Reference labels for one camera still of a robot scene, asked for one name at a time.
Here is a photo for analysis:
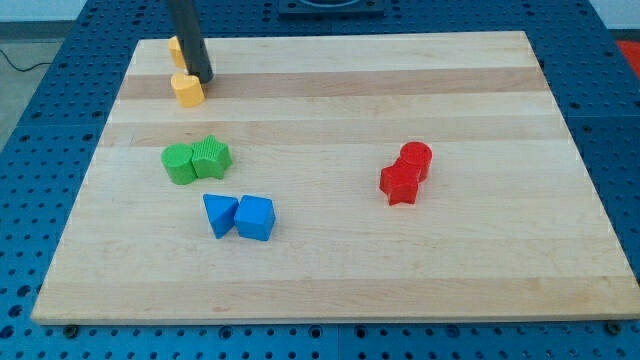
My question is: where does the yellow heart block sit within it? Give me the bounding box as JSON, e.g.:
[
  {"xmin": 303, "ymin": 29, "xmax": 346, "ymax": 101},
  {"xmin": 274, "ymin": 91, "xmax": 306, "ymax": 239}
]
[{"xmin": 170, "ymin": 73, "xmax": 205, "ymax": 108}]

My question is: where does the yellow hexagon block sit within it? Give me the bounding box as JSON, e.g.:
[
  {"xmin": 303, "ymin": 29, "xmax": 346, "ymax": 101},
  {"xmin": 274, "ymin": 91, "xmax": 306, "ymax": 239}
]
[{"xmin": 168, "ymin": 36, "xmax": 187, "ymax": 69}]

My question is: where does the blue cube block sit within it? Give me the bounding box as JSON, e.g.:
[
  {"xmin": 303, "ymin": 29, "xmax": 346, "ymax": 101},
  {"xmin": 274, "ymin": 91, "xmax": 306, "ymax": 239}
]
[{"xmin": 234, "ymin": 195, "xmax": 276, "ymax": 241}]

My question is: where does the red star block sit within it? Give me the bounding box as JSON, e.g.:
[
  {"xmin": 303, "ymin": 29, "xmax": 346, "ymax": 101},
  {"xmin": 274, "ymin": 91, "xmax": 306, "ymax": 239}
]
[{"xmin": 379, "ymin": 159, "xmax": 420, "ymax": 206}]

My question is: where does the wooden board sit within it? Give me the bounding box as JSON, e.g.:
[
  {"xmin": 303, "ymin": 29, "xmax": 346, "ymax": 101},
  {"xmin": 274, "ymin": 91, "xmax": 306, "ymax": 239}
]
[{"xmin": 32, "ymin": 31, "xmax": 639, "ymax": 325}]

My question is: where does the red cylinder block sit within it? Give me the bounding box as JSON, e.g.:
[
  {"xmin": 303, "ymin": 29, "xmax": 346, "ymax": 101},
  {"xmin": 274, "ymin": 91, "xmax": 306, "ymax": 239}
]
[{"xmin": 399, "ymin": 141, "xmax": 433, "ymax": 182}]

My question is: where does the blue triangle block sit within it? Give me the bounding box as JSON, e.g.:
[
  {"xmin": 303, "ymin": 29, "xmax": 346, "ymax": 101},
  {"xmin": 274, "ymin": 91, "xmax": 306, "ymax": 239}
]
[{"xmin": 203, "ymin": 194, "xmax": 239, "ymax": 239}]

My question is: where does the green star block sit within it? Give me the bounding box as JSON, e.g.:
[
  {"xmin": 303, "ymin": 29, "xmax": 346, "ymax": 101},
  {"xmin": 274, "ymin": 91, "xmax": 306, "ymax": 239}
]
[{"xmin": 191, "ymin": 135, "xmax": 233, "ymax": 179}]

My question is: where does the green cylinder block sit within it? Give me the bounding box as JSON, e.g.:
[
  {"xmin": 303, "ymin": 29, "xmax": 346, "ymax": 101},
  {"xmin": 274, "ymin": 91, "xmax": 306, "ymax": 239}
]
[{"xmin": 161, "ymin": 143, "xmax": 197, "ymax": 185}]

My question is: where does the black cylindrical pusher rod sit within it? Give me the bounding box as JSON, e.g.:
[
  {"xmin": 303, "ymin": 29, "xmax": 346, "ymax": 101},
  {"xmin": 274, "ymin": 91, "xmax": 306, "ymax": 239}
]
[{"xmin": 167, "ymin": 0, "xmax": 214, "ymax": 84}]

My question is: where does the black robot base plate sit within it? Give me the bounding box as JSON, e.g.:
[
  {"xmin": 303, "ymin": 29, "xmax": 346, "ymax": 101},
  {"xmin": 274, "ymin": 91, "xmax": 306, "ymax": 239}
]
[{"xmin": 276, "ymin": 0, "xmax": 386, "ymax": 16}]

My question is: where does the black cable on floor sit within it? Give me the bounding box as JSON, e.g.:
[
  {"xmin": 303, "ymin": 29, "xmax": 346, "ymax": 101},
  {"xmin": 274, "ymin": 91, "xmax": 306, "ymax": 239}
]
[{"xmin": 0, "ymin": 48, "xmax": 53, "ymax": 73}]

